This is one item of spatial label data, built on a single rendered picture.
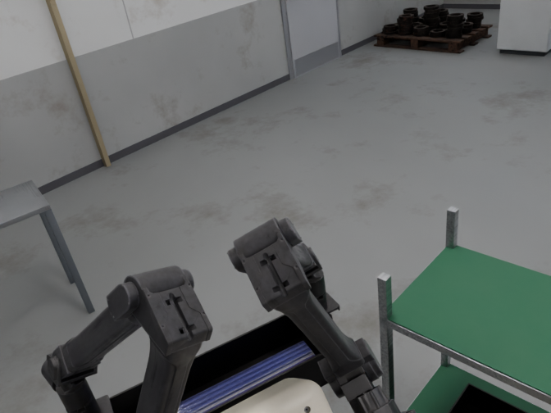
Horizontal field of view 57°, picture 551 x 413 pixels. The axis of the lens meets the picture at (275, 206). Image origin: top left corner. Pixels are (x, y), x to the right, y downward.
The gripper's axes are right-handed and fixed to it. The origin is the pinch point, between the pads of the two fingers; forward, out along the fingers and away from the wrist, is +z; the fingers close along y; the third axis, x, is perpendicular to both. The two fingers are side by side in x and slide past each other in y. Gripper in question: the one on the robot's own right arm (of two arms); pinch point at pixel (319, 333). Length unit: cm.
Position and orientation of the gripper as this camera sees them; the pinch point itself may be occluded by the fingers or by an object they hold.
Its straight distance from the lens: 134.2
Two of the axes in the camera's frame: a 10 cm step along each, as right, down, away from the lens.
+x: 4.6, 4.1, -7.9
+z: 1.4, 8.4, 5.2
